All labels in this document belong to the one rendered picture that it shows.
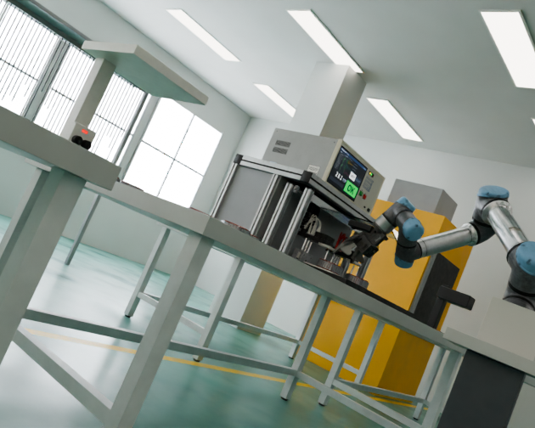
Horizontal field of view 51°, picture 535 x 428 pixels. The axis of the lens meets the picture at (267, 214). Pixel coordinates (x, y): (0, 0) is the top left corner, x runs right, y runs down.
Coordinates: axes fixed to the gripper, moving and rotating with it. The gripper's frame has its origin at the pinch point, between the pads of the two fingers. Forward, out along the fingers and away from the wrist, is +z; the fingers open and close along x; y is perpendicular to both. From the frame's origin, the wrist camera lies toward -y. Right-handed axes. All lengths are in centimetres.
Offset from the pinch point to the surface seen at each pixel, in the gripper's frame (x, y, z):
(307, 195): -20.5, -18.8, -8.4
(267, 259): -71, 27, 1
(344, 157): -2.1, -34.5, -27.2
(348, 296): -21.1, 26.7, 0.8
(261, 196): -20.7, -35.3, 8.0
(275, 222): -20.5, -20.3, 8.8
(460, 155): 532, -313, -100
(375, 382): 347, -73, 127
